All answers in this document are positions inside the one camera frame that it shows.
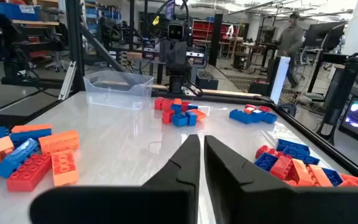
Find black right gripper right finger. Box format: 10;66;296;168
203;134;358;224

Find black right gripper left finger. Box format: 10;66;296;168
29;134;201;224

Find shelf with red bins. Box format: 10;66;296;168
192;18;241;43

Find dark blue box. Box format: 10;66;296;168
195;74;219;91

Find clear plastic bin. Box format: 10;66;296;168
83;70;155;111

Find medium blue block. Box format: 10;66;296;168
229;109;256;124
253;111;278;124

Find silver aluminium extrusion piece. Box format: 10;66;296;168
57;60;78;101

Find white upright panel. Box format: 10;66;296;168
269;55;291;105

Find person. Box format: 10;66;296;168
273;11;306;90

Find black monitor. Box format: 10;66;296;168
303;21;347;48

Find blue storage bins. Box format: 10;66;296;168
0;1;42;22

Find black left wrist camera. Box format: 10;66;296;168
167;20;185;41

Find black aluminium table frame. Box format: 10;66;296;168
0;0;358;181

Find black stand post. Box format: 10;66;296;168
316;57;358;146

